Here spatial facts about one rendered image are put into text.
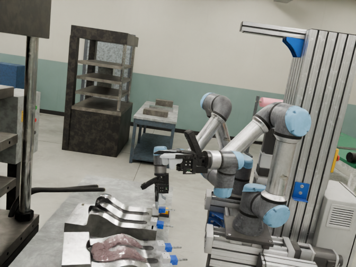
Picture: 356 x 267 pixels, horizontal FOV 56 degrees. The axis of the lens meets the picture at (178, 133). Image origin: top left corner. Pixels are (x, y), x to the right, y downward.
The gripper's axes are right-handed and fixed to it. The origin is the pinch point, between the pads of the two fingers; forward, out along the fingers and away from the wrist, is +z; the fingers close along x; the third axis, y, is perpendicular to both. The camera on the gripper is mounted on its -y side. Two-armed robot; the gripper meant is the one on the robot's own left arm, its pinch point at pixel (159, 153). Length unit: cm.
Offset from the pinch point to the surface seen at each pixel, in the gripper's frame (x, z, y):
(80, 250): 32, 22, 51
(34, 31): 62, 46, -46
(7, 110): 95, 59, -5
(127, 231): 55, -5, 53
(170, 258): 25, -19, 55
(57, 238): 63, 30, 58
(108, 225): 59, 5, 50
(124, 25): 680, -130, -182
